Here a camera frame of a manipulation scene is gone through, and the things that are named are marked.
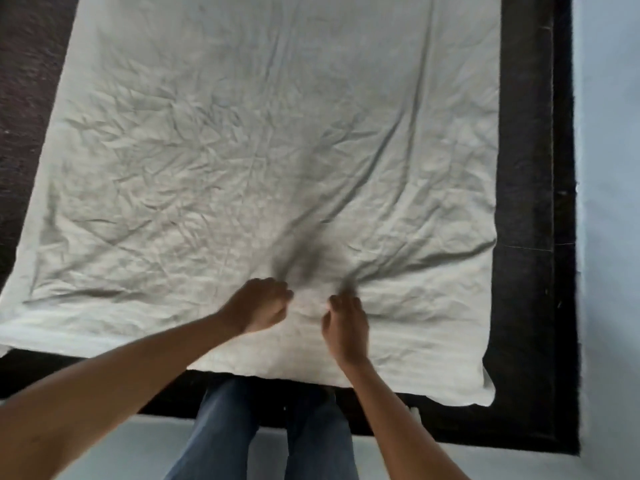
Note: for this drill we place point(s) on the person's left hand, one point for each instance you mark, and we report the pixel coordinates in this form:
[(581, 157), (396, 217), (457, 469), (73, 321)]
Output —
[(255, 307)]

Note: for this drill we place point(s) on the person's right hand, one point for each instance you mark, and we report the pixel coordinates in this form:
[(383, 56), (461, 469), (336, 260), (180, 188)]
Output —
[(345, 329)]

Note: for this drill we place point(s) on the person's right thumb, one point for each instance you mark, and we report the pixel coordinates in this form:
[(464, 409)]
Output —
[(326, 322)]

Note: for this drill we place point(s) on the person's left fingers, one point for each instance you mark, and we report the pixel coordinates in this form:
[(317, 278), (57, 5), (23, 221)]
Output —
[(280, 297)]

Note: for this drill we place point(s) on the white wrinkled bed sheet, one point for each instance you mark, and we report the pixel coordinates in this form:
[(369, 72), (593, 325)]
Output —
[(260, 144)]

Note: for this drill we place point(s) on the person's right forearm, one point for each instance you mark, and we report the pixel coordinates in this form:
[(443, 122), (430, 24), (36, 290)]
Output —
[(400, 424)]

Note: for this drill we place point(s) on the person's left forearm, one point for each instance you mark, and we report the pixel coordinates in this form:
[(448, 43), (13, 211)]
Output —
[(107, 394)]

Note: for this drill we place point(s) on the person's blue jeans legs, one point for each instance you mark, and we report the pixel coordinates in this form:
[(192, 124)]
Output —
[(265, 434)]

